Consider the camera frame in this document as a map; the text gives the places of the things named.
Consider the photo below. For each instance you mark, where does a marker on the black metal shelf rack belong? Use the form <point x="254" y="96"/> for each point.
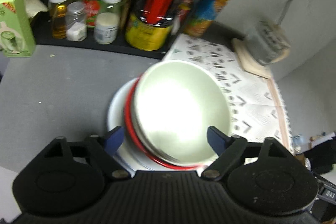
<point x="118" y="49"/>

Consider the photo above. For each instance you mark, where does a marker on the green cardboard box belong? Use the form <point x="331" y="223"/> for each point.
<point x="14" y="27"/>

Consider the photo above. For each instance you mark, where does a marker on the white labelled jar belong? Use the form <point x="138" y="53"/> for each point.
<point x="106" y="28"/>

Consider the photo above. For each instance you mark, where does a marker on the red and black bowl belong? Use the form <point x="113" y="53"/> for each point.
<point x="130" y="121"/>

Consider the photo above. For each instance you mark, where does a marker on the red-labelled small bottle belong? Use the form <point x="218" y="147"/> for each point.
<point x="92" y="12"/>

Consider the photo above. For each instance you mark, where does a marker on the large white flower plate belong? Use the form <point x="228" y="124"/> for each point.
<point x="116" y="106"/>

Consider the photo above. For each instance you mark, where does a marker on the orange juice bottle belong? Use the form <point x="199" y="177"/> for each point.
<point x="207" y="11"/>

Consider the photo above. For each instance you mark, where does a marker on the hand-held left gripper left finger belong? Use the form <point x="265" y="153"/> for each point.
<point x="114" y="138"/>

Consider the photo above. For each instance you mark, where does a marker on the dark cloth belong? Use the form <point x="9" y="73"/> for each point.
<point x="323" y="153"/>

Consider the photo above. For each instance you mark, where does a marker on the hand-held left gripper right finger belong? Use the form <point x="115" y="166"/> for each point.
<point x="218" y="138"/>

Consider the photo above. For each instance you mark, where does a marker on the patterned tasselled table mat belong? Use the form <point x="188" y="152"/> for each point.
<point x="257" y="98"/>

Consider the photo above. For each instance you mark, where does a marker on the pale green printed bowl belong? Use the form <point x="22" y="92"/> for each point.
<point x="181" y="106"/>

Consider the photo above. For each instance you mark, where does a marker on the glass electric kettle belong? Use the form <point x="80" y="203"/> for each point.
<point x="267" y="40"/>

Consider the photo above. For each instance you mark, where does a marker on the small clear spice jar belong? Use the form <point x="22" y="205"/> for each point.
<point x="76" y="27"/>

